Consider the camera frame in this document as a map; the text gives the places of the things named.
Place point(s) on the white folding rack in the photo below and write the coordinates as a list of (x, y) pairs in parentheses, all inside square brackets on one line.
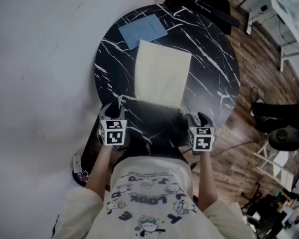
[(279, 165)]

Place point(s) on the black office chair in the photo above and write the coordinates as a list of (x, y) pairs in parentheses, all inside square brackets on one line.
[(209, 6)]

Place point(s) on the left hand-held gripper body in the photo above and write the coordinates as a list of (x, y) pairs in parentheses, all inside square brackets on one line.
[(113, 136)]

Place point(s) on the blue notebook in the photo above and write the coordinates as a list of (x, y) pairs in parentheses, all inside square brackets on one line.
[(142, 30)]

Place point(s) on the black wheeled stand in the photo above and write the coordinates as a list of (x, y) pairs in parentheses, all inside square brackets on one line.
[(264, 208)]

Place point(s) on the person in white shirt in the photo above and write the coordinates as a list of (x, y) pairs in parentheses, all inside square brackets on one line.
[(149, 203)]

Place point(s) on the person's left forearm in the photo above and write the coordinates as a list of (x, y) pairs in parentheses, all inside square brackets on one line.
[(99, 168)]

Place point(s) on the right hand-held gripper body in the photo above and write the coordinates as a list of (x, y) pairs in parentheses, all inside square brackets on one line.
[(201, 141)]

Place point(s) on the black round device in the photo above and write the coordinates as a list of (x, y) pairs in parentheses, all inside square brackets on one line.
[(282, 137)]

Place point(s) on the white desk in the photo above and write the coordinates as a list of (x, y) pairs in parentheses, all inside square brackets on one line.
[(289, 16)]

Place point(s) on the person's right forearm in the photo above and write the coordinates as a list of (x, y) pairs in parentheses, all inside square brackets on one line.
[(206, 180)]

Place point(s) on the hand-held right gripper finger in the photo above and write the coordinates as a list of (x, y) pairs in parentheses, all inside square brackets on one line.
[(206, 123), (192, 122)]

